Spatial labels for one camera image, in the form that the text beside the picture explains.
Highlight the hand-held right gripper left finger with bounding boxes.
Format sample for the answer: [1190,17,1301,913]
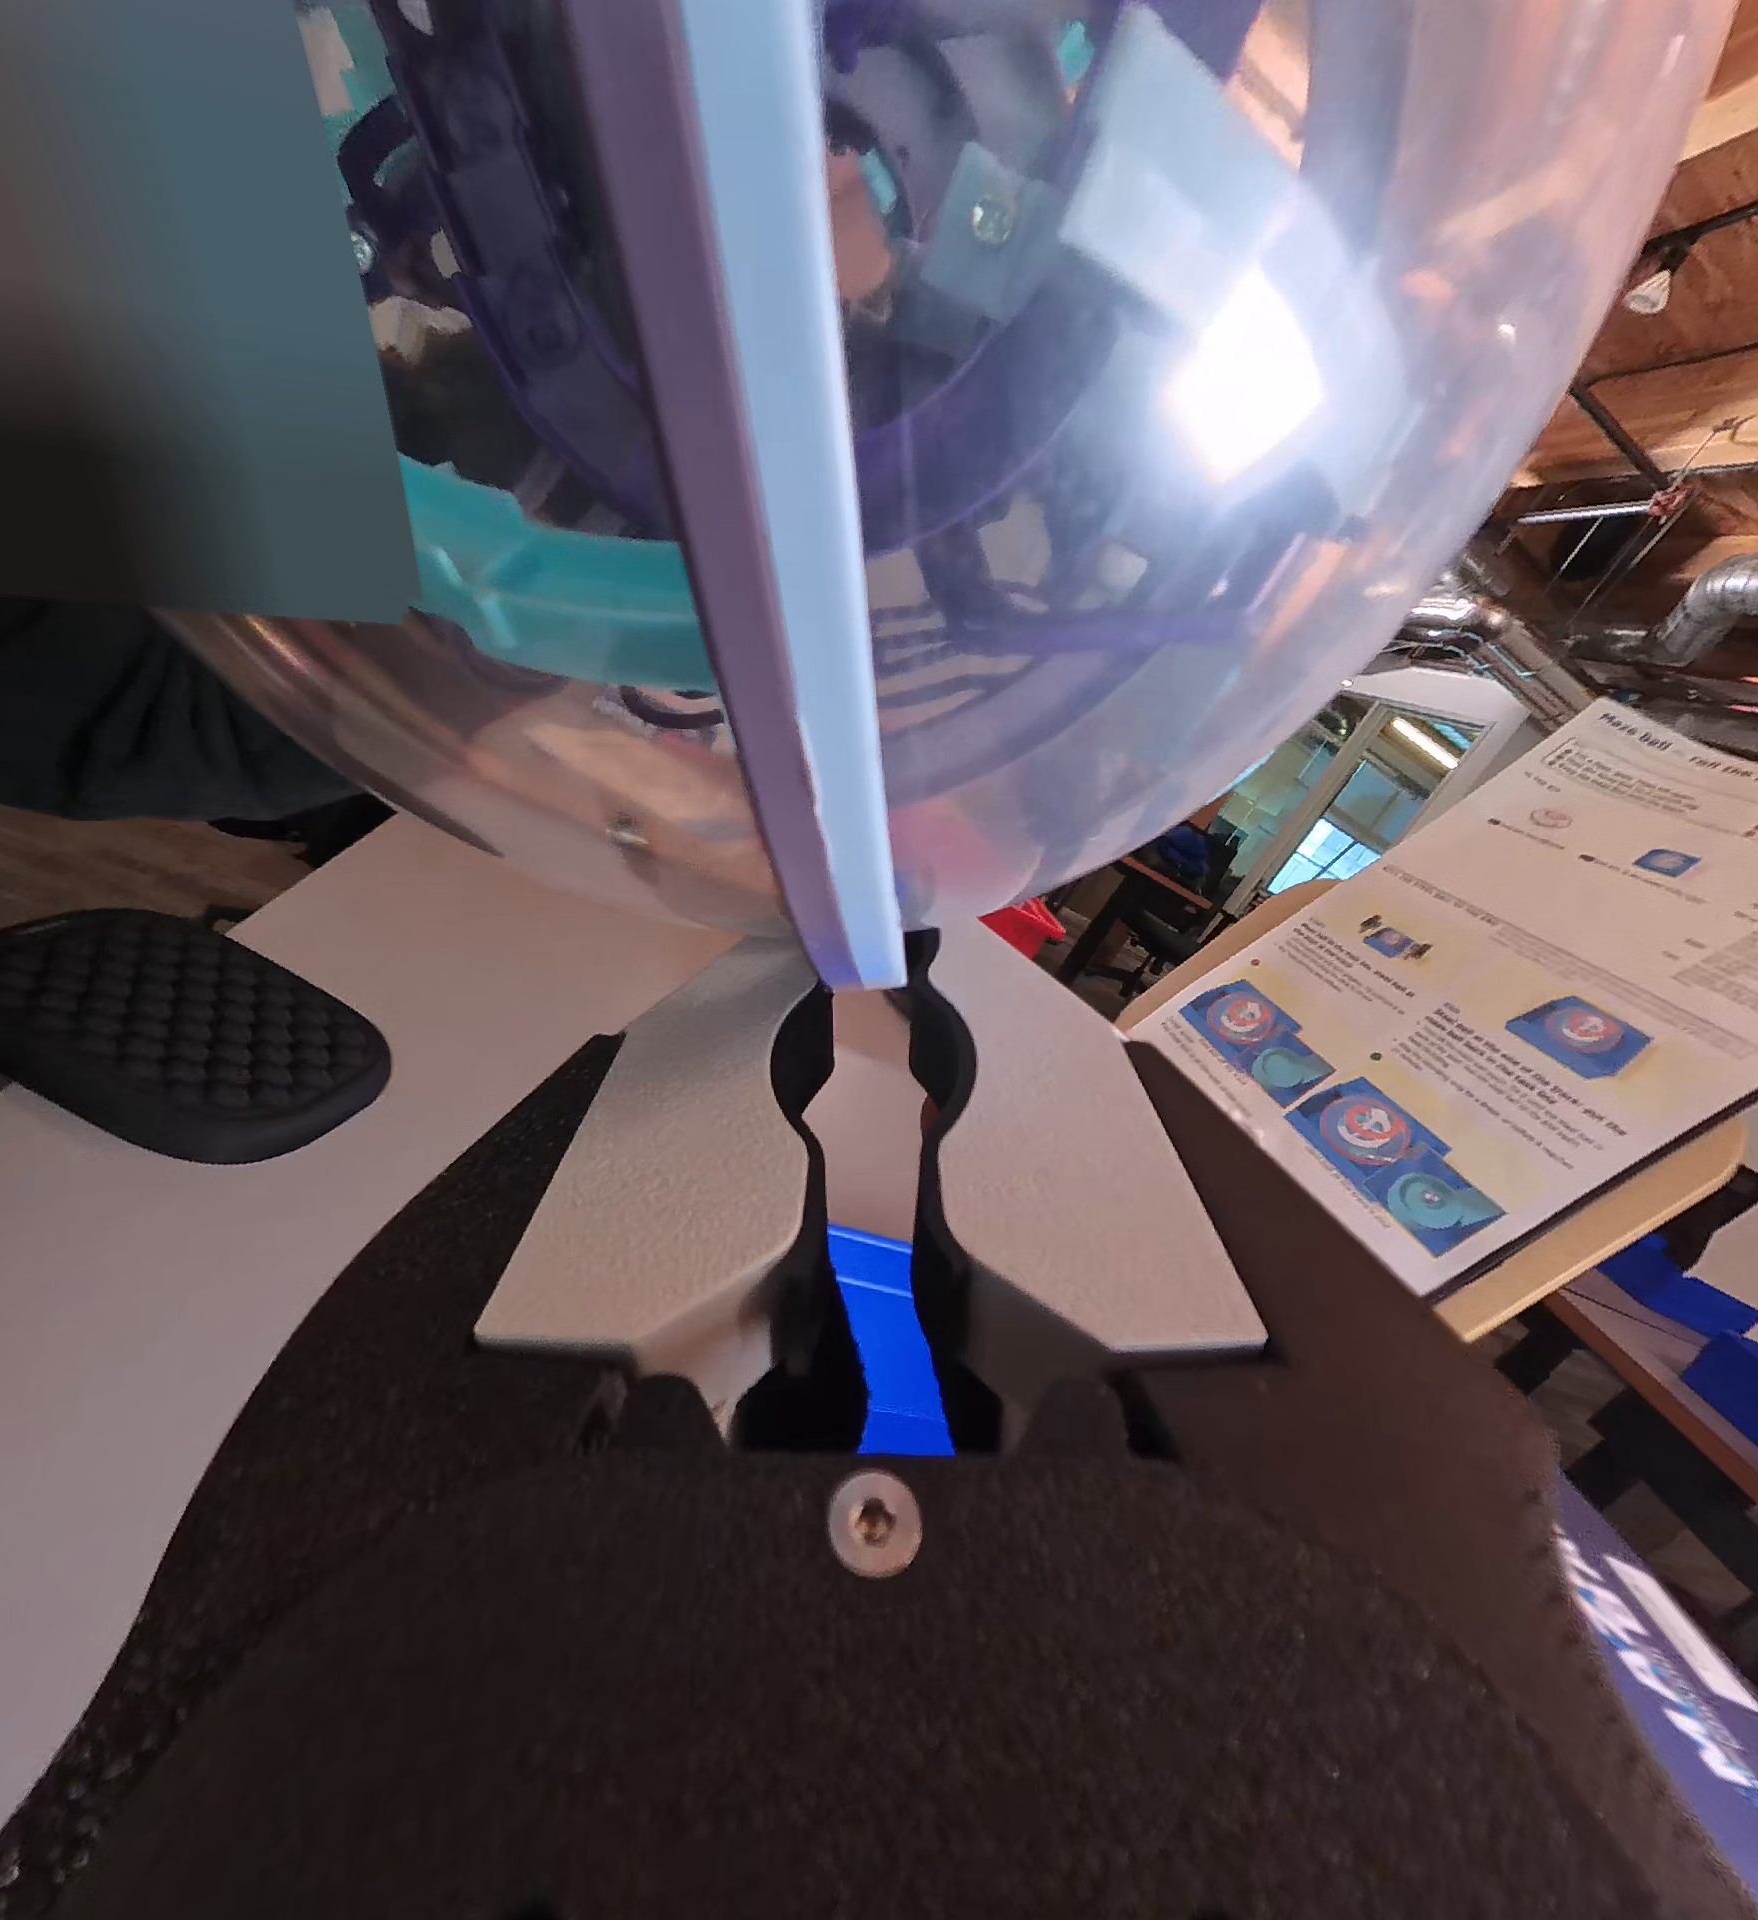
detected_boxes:
[473,952,839,1443]

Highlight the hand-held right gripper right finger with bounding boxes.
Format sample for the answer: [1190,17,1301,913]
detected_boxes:
[905,927,1266,1443]

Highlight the clear maze ball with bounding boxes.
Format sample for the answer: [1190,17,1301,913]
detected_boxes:
[144,0,1744,993]

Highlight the blue plastic bin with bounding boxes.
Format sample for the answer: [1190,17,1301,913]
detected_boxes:
[827,1227,959,1457]

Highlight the printed instruction sheet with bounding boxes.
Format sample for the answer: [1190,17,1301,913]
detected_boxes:
[1127,698,1758,1299]

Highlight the blue tape strips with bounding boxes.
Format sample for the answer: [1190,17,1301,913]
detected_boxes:
[1599,1237,1758,1397]

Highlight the dark blue cardboard box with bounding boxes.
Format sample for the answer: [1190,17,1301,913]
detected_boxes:
[1547,1477,1758,1920]

